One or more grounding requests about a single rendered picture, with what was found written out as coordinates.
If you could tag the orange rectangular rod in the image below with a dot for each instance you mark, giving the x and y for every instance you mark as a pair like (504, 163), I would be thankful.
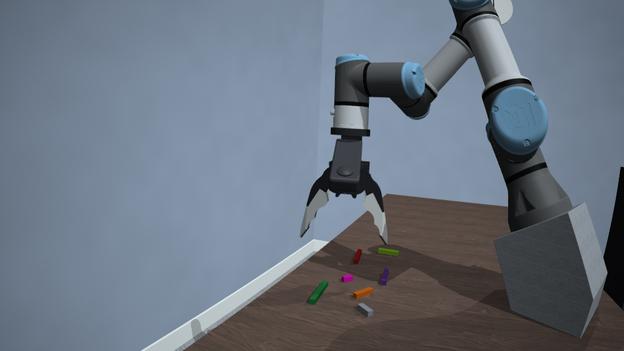
(363, 293)

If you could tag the red rod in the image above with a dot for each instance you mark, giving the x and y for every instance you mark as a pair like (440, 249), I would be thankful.
(357, 256)

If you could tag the purple rod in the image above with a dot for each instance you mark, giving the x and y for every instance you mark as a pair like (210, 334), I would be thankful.
(385, 277)

